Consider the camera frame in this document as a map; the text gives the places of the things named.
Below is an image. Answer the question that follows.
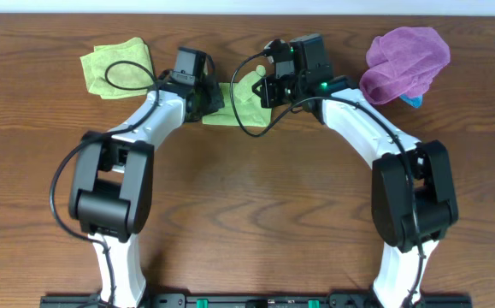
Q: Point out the green microfiber cloth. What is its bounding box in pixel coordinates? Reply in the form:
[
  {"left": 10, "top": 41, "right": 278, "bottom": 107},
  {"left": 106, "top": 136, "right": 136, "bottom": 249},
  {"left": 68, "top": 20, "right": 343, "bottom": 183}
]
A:
[{"left": 202, "top": 65, "right": 272, "bottom": 127}]

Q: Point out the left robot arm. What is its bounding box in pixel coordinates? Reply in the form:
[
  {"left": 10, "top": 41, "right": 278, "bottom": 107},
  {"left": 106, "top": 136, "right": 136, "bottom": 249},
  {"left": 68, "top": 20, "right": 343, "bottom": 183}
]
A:
[{"left": 68, "top": 72, "right": 224, "bottom": 307}]

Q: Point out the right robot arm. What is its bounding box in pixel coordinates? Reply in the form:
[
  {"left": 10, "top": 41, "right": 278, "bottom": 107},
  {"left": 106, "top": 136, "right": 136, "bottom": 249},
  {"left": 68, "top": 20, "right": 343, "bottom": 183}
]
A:
[{"left": 252, "top": 33, "right": 459, "bottom": 307}]

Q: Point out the folded green cloth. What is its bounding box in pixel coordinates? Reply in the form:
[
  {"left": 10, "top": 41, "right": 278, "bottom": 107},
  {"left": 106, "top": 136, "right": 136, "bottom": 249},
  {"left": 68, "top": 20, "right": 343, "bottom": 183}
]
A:
[{"left": 80, "top": 38, "right": 153, "bottom": 99}]

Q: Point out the purple cloth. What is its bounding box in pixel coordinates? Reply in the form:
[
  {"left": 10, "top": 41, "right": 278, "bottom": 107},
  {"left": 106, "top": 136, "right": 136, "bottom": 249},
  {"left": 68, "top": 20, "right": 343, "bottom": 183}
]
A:
[{"left": 359, "top": 27, "right": 451, "bottom": 105}]

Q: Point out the blue cloth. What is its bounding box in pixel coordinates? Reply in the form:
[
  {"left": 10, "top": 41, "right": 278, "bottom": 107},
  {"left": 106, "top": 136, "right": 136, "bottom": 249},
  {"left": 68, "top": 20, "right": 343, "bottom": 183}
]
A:
[{"left": 399, "top": 95, "right": 423, "bottom": 109}]

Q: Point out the right black cable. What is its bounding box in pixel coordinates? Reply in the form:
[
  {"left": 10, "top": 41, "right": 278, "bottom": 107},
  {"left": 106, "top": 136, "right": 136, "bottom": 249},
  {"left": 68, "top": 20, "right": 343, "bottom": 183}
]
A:
[{"left": 228, "top": 50, "right": 427, "bottom": 305}]

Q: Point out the black cable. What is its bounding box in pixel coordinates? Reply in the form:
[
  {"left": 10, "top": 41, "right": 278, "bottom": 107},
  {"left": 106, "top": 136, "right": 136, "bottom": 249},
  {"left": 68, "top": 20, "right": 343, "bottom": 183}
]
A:
[
  {"left": 228, "top": 50, "right": 427, "bottom": 305},
  {"left": 49, "top": 59, "right": 175, "bottom": 308}
]

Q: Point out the left black cable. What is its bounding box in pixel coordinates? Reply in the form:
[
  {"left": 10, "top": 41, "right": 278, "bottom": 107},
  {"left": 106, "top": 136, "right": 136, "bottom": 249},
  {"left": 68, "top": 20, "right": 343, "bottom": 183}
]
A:
[{"left": 49, "top": 59, "right": 175, "bottom": 308}]

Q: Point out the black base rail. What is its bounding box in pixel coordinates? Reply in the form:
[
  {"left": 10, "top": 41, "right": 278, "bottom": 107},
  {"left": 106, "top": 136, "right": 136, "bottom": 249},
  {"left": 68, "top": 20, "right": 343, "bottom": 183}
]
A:
[{"left": 39, "top": 293, "right": 473, "bottom": 308}]

